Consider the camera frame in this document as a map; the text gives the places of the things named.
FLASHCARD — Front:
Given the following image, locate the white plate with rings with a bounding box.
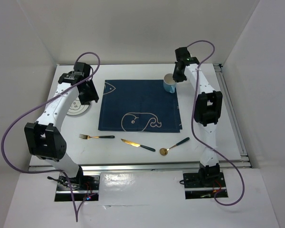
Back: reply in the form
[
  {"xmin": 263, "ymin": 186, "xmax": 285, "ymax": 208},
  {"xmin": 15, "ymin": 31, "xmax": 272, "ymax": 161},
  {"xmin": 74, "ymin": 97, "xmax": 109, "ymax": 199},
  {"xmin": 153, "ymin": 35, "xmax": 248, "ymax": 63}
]
[{"xmin": 67, "ymin": 98, "xmax": 91, "ymax": 116}]

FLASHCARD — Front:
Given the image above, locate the white and blue mug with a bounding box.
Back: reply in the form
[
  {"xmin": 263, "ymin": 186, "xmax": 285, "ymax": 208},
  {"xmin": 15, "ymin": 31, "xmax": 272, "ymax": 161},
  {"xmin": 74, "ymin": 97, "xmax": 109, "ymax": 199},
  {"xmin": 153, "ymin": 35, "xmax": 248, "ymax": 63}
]
[{"xmin": 163, "ymin": 74, "xmax": 177, "ymax": 94}]

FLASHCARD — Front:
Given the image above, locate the blue fish placemat cloth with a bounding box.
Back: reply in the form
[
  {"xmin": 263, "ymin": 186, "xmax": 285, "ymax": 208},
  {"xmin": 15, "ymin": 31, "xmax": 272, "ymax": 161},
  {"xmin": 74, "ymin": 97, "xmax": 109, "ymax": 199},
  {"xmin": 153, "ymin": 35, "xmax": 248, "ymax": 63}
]
[{"xmin": 98, "ymin": 80, "xmax": 182, "ymax": 133}]

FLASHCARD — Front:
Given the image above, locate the gold fork green handle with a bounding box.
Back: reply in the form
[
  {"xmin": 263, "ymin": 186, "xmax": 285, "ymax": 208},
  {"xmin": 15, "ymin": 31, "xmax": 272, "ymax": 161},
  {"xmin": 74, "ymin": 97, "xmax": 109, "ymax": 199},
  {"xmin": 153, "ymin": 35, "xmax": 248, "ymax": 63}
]
[{"xmin": 79, "ymin": 134, "xmax": 115, "ymax": 140}]

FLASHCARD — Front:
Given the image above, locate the gold knife green handle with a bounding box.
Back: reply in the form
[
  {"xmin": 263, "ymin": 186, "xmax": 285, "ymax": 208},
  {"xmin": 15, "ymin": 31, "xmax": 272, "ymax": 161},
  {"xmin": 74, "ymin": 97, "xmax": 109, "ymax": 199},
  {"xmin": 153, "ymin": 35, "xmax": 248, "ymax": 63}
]
[{"xmin": 121, "ymin": 139, "xmax": 156, "ymax": 152}]

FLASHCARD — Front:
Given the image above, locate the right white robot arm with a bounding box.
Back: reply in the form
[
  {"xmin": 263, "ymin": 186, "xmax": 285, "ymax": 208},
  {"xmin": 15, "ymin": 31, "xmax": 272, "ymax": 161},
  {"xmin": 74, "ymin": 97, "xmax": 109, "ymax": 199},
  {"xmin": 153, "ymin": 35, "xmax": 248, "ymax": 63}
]
[{"xmin": 172, "ymin": 47, "xmax": 223, "ymax": 187}]

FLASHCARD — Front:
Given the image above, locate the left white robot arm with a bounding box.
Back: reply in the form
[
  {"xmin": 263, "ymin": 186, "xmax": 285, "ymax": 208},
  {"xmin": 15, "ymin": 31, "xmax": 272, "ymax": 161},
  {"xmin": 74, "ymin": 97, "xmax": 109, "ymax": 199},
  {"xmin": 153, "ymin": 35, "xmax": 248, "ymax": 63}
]
[{"xmin": 24, "ymin": 71, "xmax": 99, "ymax": 190}]

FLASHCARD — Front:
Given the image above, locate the aluminium front rail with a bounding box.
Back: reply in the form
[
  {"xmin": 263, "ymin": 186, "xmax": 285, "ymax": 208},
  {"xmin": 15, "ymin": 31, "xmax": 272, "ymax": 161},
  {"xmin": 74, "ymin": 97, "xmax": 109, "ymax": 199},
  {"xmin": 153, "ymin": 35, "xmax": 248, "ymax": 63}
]
[{"xmin": 29, "ymin": 157, "xmax": 252, "ymax": 172}]

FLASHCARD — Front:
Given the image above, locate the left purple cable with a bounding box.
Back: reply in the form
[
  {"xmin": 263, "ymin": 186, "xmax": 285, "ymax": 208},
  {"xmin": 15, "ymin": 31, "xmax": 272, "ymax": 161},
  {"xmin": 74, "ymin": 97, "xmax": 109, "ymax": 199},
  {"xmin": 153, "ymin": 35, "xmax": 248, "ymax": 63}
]
[{"xmin": 0, "ymin": 51, "xmax": 101, "ymax": 222}]

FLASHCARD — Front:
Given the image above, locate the gold spoon green handle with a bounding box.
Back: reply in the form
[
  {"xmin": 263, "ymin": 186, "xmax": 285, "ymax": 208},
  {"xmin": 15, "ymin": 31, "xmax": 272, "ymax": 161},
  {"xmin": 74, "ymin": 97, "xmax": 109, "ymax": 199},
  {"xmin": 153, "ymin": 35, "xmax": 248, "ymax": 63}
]
[{"xmin": 160, "ymin": 137, "xmax": 190, "ymax": 156}]

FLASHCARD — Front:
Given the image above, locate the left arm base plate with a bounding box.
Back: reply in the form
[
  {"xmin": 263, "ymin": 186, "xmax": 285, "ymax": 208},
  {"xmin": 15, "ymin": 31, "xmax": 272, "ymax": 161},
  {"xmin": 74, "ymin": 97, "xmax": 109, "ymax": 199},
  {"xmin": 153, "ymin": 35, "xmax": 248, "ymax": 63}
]
[{"xmin": 54, "ymin": 175, "xmax": 100, "ymax": 202}]

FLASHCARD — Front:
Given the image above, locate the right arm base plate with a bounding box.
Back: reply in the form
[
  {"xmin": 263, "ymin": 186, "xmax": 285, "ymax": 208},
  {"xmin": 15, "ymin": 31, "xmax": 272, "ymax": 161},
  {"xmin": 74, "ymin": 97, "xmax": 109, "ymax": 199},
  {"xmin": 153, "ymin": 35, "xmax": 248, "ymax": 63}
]
[{"xmin": 179, "ymin": 172, "xmax": 228, "ymax": 200}]

